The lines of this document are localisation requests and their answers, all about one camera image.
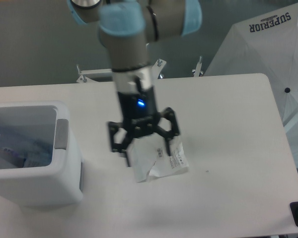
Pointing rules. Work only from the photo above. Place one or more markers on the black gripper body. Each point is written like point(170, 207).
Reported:
point(139, 111)

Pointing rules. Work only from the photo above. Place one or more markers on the white plastic wrapper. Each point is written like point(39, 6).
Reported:
point(149, 159)

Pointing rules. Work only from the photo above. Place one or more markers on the clear plastic water bottle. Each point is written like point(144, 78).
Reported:
point(20, 151)

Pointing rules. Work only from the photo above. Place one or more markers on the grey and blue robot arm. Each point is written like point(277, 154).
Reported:
point(125, 29)

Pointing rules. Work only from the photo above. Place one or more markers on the white plastic trash can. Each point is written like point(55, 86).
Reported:
point(58, 183)

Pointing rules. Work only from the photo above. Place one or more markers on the white umbrella with Superior text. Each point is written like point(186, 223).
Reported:
point(267, 44)

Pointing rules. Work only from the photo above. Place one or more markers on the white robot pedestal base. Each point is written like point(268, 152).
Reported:
point(105, 75)

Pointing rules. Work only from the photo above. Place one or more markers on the white clamp bracket with bolt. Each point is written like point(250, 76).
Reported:
point(197, 72)

